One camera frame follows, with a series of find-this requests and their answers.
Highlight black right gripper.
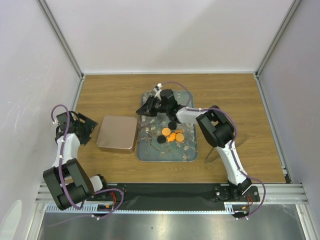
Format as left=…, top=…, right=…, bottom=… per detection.
left=136, top=94, right=170, bottom=117

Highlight rose gold tin lid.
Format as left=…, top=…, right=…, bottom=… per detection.
left=96, top=115, right=138, bottom=154

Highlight rose gold cookie tin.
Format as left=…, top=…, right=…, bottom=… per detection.
left=96, top=124, right=138, bottom=154

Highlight steel serving tongs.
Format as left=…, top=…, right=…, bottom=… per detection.
left=204, top=137, right=248, bottom=164

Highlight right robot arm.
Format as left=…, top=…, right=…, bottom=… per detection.
left=136, top=89, right=252, bottom=201

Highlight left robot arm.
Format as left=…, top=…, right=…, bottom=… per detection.
left=42, top=111, right=110, bottom=210

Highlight orange embossed biscuit centre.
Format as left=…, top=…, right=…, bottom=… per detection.
left=161, top=127, right=171, bottom=136

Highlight black sandwich cookie upper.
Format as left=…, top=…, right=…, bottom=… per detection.
left=168, top=121, right=177, bottom=130

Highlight black sandwich cookie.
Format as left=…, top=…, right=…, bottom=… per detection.
left=156, top=135, right=167, bottom=144
left=168, top=121, right=177, bottom=130

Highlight black sandwich cookie lower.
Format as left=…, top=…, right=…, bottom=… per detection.
left=156, top=135, right=167, bottom=144

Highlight orange flower cookie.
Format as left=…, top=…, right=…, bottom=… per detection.
left=167, top=132, right=176, bottom=142

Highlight blue floral serving tray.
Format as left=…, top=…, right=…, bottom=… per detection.
left=137, top=91, right=198, bottom=162

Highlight orange sandwich biscuit right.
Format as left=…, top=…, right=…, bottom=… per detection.
left=175, top=132, right=185, bottom=143

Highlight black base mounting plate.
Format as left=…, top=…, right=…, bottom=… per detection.
left=97, top=182, right=261, bottom=212

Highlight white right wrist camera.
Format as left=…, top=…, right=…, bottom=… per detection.
left=153, top=83, right=163, bottom=100

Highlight white slotted cable duct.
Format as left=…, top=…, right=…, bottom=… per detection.
left=46, top=201, right=251, bottom=215

